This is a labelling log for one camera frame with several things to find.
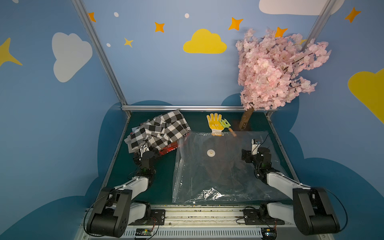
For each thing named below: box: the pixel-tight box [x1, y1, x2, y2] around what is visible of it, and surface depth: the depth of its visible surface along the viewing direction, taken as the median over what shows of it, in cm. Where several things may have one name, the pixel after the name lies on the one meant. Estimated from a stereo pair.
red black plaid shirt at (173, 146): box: [158, 141, 178, 156], surface depth 97 cm
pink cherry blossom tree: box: [236, 29, 332, 132], surface depth 74 cm
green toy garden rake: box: [219, 118, 237, 137], surface depth 117 cm
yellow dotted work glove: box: [206, 112, 225, 137], surface depth 117 cm
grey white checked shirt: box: [124, 109, 191, 154], surface depth 95 cm
